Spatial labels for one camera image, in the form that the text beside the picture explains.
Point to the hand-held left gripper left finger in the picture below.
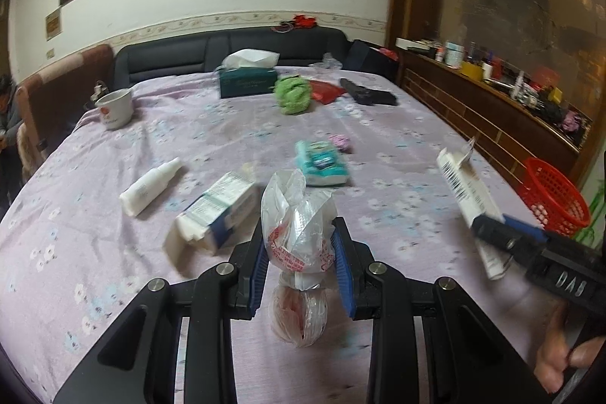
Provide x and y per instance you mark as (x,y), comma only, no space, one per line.
(255,271)

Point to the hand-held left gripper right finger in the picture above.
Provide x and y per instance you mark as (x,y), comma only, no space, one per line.
(343,271)

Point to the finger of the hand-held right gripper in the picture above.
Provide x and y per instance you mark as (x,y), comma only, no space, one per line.
(523,228)
(494,234)

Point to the red plastic basket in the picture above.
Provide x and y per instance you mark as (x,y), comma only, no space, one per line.
(554,195)

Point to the long white cardboard box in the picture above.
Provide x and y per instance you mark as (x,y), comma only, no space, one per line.
(466,191)

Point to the person's right hand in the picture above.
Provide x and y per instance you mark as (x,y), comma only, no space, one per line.
(563,352)

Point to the white blue medicine box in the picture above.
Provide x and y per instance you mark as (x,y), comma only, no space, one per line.
(222,205)

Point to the green plant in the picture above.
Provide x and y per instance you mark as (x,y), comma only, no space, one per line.
(597,205)

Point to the teal tissue pack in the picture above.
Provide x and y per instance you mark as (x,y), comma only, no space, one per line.
(322,162)

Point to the pink crumpled ball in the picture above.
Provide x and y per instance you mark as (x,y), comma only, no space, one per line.
(341,142)

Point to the white spray bottle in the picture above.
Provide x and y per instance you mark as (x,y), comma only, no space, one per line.
(146,193)

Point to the yellow box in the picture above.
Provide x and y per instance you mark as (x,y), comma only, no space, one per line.
(471,69)

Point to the red pouch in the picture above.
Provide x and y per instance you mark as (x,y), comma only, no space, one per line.
(329,92)

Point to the green cloth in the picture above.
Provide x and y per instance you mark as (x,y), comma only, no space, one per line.
(293,94)

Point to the white jar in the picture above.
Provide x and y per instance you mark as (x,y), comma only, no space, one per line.
(454,54)

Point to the dark green tissue box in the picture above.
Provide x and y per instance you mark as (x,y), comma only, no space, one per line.
(246,82)

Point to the small clear plastic bag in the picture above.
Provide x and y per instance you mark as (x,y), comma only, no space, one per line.
(327,62)

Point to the black bag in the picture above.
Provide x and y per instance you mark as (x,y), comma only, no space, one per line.
(369,58)

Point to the white mug red print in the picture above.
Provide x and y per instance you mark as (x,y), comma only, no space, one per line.
(113,108)

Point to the black leather sofa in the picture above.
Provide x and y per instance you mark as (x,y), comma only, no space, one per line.
(165,58)

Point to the red cloth item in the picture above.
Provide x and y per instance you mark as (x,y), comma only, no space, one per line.
(303,21)

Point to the beige furry bundle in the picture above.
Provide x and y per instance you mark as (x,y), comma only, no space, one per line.
(28,148)

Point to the brown armchair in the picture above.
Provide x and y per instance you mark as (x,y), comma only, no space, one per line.
(57,87)

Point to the small wall plaque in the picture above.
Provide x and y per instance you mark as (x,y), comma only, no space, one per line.
(53,25)

